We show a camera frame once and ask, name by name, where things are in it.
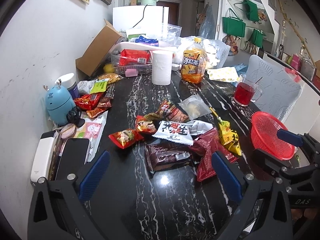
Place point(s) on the brown red jerky packet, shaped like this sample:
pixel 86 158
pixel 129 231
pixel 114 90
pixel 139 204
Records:
pixel 168 111

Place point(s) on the dark brown chocolate packet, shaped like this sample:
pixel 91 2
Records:
pixel 166 155

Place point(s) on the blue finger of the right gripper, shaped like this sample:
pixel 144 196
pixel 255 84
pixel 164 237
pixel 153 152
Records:
pixel 289 137

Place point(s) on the yellow nuts packet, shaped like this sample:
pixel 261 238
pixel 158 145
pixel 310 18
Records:
pixel 110 77

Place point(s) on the glass mug red drink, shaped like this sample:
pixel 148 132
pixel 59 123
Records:
pixel 246 91

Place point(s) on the yellow black snack packet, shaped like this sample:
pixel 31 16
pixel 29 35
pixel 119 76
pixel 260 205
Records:
pixel 229 138

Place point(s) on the dark red snack bag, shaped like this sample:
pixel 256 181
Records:
pixel 204 146

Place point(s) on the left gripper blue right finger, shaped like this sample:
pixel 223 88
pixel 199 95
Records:
pixel 229 175

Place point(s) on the yellow patterned paper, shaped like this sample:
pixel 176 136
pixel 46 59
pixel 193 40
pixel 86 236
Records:
pixel 224 74

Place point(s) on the blue robot humidifier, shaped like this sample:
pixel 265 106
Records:
pixel 58 103

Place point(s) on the clear plastic tray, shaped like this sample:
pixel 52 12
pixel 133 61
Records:
pixel 141 68

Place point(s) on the clear zip bag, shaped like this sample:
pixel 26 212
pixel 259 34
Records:
pixel 195 107

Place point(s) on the iced tea bottle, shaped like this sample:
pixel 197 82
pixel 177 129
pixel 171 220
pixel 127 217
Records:
pixel 194 62

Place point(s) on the white lidded blue jar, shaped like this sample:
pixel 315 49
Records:
pixel 69 82

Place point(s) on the red snack pile packet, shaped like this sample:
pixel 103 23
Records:
pixel 93 104

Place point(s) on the white chair back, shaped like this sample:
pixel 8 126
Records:
pixel 278 93

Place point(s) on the pink white flat package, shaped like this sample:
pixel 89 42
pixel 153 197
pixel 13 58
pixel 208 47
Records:
pixel 92 130

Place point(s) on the red cartoon couple snack packet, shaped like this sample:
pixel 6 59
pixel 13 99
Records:
pixel 125 138

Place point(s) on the black smartphone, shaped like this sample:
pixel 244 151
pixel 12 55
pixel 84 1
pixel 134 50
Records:
pixel 74 156

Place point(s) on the white paper towel roll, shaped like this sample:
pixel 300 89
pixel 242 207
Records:
pixel 161 67

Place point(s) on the brown cardboard box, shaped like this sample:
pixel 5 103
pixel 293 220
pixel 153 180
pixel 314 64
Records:
pixel 99 49

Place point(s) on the green tote bag upper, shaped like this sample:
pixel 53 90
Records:
pixel 251 10

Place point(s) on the green label packet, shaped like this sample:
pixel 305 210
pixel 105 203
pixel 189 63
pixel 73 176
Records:
pixel 93 86

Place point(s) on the white cabinet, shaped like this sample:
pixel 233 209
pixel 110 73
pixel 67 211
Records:
pixel 138 19

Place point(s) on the green tote bag lower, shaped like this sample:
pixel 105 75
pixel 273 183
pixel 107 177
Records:
pixel 257 38

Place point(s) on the silver foil packet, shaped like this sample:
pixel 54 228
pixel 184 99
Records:
pixel 198 127

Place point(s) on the red bag in tray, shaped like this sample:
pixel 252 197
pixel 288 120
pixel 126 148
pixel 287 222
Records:
pixel 134 57

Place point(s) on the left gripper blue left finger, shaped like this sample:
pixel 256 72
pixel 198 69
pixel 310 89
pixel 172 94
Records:
pixel 89 180

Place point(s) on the yellow green lollipop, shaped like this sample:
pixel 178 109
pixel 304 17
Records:
pixel 215 114

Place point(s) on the white peanut snack bag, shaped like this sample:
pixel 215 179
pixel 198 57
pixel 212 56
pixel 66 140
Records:
pixel 174 132

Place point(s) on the pink eraser block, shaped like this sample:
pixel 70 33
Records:
pixel 131 72

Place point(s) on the green tote bag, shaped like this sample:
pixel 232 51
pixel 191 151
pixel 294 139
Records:
pixel 251 10
pixel 232 25
pixel 257 38

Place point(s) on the red plastic basket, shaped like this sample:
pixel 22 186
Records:
pixel 264 136

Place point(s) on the white power bank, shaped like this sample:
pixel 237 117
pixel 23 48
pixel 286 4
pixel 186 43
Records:
pixel 43 156

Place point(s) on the black hair claw clip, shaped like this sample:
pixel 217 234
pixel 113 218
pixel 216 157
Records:
pixel 74 117

